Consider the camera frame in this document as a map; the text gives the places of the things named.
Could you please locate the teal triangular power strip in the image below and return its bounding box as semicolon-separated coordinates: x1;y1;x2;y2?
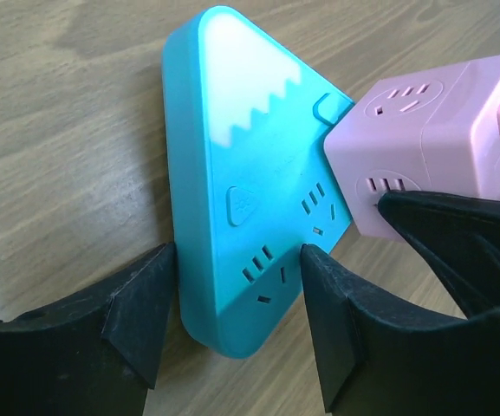
162;5;354;359

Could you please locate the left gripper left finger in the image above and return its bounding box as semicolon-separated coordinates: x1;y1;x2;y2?
0;243;176;416

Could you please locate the pink cube socket adapter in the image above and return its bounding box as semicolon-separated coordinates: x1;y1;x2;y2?
324;55;500;239

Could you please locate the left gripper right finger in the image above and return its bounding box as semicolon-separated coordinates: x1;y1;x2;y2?
300;244;500;415

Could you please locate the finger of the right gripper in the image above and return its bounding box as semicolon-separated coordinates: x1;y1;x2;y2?
377;191;500;317

